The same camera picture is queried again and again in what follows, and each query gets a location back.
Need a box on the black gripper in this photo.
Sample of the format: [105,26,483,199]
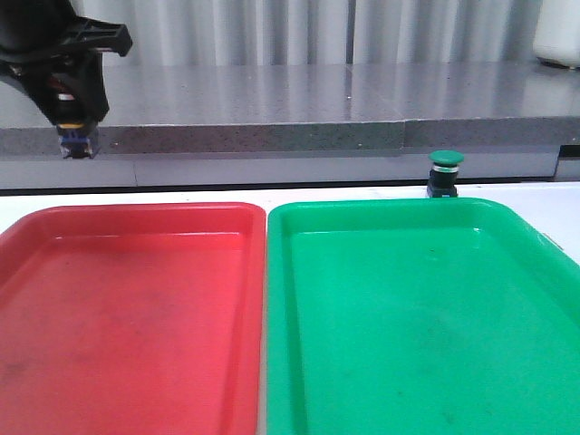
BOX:
[1,1,132,126]

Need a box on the red mushroom push button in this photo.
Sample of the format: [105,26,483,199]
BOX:
[56,92,97,160]

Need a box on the grey pleated curtain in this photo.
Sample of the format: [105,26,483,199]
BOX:
[73,0,540,66]

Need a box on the grey speckled stone counter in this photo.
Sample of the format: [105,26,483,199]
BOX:
[1,62,579,191]

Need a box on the red plastic tray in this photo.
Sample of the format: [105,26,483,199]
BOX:
[1,203,266,434]

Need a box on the green mushroom push button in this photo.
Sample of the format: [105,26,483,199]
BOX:
[427,150,464,198]

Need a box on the green plastic tray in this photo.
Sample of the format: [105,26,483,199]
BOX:
[266,198,579,434]

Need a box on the white appliance on counter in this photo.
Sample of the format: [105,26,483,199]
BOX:
[532,0,579,69]

